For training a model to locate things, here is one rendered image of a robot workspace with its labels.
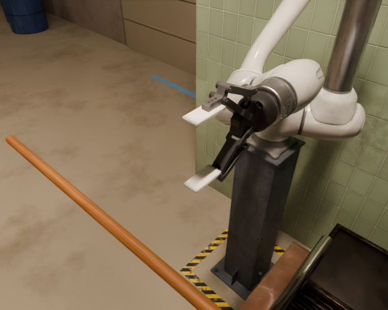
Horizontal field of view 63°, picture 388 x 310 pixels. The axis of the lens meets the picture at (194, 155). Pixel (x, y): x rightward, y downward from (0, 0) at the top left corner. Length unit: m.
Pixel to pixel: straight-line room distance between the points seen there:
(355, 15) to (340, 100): 0.27
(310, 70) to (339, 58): 0.47
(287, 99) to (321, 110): 0.60
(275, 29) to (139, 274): 1.67
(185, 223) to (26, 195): 1.29
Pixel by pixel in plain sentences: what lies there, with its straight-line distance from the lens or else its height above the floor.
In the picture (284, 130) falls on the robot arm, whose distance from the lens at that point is 1.28.
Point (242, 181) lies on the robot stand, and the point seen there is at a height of 0.80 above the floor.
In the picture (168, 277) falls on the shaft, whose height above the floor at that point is 1.20.
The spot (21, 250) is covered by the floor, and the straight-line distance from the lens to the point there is 2.49.
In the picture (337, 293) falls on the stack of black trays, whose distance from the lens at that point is 1.12.
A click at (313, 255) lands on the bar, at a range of 0.82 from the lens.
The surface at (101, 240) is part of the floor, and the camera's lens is 2.34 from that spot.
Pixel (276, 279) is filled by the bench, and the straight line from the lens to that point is 1.47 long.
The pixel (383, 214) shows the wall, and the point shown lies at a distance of 1.93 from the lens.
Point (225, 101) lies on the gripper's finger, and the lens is 0.51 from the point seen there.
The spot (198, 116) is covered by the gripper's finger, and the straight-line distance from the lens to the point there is 0.48.
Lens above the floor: 1.81
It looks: 39 degrees down
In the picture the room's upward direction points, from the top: straight up
